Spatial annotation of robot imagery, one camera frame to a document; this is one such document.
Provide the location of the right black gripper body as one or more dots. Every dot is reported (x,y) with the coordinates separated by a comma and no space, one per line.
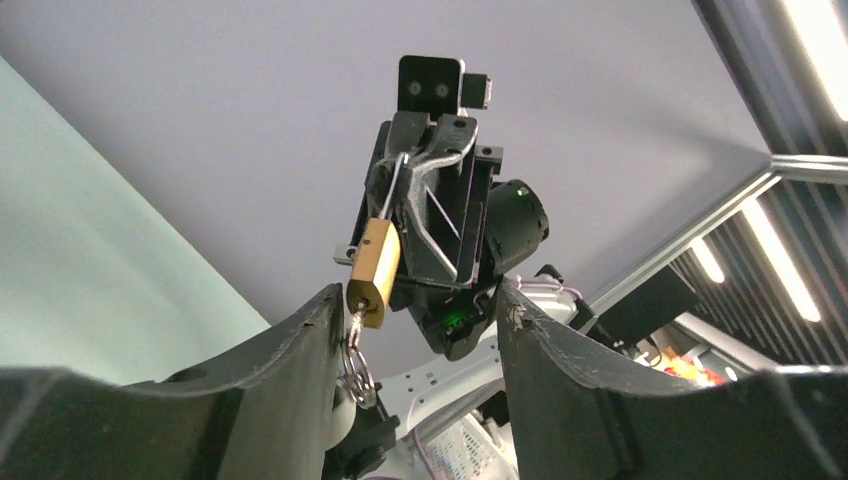
(483,163)

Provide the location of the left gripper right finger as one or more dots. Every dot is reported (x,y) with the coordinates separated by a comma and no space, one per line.
(581,411)

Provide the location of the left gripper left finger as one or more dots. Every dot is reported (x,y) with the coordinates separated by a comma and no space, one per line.
(260,410)

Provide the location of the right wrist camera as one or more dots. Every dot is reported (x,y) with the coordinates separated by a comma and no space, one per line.
(440,85)

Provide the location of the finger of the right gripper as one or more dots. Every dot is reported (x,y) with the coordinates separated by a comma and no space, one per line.
(398,138)
(433,195)

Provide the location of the small brass padlock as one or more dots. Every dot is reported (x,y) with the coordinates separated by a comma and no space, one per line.
(375,265)

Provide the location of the right aluminium frame post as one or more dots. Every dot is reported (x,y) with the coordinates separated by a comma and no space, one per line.
(811,168)

